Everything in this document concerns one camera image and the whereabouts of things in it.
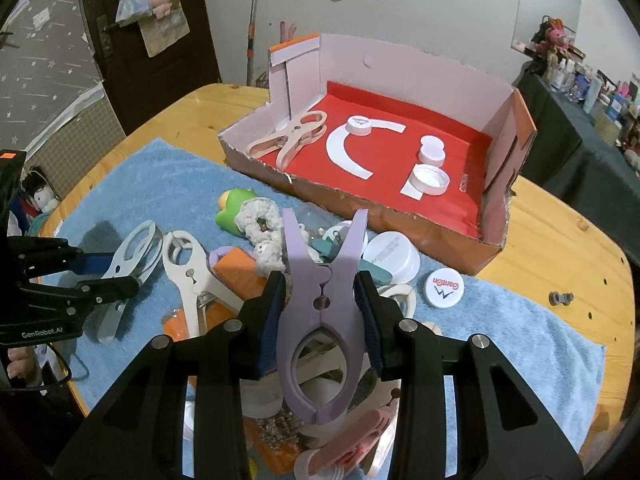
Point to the green plastic toy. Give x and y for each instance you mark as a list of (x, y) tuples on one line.
[(230, 215)]

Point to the broom with orange tip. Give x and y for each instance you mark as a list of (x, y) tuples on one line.
[(254, 25)]

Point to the beige clothes clip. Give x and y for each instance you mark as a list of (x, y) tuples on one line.
[(431, 329), (292, 135)]

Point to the white bottle cap blue print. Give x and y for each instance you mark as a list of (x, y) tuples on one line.
[(444, 289), (358, 125)]

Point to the large white lid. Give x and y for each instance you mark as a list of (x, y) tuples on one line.
[(395, 255)]

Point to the red printed paper sheet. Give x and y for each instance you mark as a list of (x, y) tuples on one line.
[(390, 160)]

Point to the pink bunny plush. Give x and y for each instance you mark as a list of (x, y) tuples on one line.
[(557, 35)]

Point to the dark cloth covered table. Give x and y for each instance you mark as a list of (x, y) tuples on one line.
[(555, 115)]

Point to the pink plush toy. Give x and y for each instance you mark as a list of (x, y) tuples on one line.
[(165, 2)]

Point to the plain white bottle cap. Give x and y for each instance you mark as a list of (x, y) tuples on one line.
[(431, 156)]

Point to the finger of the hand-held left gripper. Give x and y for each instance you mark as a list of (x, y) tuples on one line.
[(120, 290), (95, 263)]

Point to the small white bottle cap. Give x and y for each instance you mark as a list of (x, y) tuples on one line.
[(340, 235)]

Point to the lilac plastic piece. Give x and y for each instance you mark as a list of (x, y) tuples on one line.
[(215, 256)]

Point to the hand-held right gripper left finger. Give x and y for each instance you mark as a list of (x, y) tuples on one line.
[(270, 330)]

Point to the blue towel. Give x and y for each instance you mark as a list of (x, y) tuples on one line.
[(165, 185)]

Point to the translucent white bottle cap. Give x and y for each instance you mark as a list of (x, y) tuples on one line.
[(430, 180)]

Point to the translucent plastic bag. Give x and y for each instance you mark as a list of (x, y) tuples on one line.
[(131, 7)]

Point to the wall mirror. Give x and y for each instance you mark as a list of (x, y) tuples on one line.
[(540, 5)]

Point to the pale blue clothes clip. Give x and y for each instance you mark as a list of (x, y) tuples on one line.
[(107, 325)]

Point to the orange block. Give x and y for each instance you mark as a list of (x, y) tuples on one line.
[(240, 275)]

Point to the purple clothes clip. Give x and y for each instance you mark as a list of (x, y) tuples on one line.
[(320, 320)]

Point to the person's left hand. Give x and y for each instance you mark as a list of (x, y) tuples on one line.
[(20, 364)]

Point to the dark wooden door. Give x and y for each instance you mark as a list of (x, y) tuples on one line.
[(165, 90)]

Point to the row of cosmetic bottles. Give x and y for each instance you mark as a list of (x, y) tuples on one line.
[(595, 95)]

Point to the pink clothes clip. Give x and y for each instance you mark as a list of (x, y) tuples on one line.
[(360, 430)]

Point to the teal clothes clip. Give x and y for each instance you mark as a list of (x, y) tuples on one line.
[(375, 274)]

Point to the grey metal bolt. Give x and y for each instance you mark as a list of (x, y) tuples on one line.
[(559, 298)]

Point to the pink folding rack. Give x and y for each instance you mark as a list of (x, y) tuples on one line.
[(288, 32)]

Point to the small plush doll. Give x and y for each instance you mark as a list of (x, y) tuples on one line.
[(42, 197)]

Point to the white crochet scrunchie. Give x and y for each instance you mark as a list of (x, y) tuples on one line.
[(274, 250)]

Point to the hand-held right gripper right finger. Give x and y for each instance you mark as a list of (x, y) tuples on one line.
[(372, 330)]

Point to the cardboard box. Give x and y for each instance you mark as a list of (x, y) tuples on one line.
[(400, 75)]

